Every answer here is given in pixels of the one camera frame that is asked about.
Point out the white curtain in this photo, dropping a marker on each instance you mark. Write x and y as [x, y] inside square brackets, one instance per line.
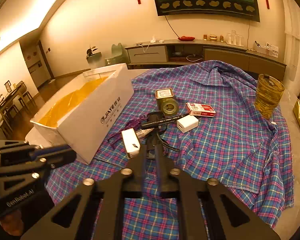
[296, 30]

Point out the person's left hand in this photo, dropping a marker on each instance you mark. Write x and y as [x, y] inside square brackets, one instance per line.
[11, 226]

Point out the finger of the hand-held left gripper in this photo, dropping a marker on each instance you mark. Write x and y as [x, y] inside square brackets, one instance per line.
[52, 152]
[20, 171]

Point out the clear drinking glasses set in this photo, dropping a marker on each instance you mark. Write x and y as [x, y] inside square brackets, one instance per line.
[234, 38]

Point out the green chair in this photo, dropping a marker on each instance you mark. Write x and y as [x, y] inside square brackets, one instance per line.
[118, 53]

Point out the red staples box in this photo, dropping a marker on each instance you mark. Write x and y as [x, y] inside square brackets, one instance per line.
[201, 108]

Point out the amber glass jar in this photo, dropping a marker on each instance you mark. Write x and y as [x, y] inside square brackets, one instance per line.
[268, 97]

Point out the green tin can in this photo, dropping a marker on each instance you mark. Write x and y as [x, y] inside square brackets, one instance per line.
[162, 95]

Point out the green tape roll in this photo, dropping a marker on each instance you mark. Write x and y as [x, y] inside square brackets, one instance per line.
[170, 107]

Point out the white charger plug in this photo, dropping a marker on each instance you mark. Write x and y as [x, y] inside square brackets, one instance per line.
[187, 123]

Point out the black round cap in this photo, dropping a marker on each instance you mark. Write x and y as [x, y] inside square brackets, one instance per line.
[154, 117]

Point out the white rectangular power adapter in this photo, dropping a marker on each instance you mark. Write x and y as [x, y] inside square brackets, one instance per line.
[130, 142]

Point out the plaid cloth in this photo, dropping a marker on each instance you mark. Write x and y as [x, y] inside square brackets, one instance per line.
[227, 142]

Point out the white desk organizer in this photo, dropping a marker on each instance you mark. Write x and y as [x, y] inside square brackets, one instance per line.
[266, 48]

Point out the potted plant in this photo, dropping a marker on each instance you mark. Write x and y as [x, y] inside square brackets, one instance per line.
[96, 57]

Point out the grey television cabinet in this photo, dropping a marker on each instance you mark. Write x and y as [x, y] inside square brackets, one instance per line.
[222, 55]

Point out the white cardboard box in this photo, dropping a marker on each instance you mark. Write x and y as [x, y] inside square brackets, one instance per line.
[110, 120]

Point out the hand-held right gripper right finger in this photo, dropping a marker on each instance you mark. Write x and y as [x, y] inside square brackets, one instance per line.
[160, 172]

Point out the black marker pen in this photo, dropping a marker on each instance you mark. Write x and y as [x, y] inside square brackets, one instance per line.
[165, 120]

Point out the gold ornament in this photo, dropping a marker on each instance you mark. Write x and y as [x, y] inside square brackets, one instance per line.
[213, 37]

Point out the dining table with chairs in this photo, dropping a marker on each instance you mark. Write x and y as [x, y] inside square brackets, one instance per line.
[12, 97]

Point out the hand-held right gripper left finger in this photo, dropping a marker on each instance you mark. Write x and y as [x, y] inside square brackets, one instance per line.
[142, 172]

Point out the red dish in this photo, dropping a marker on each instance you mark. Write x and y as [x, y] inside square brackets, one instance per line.
[186, 38]

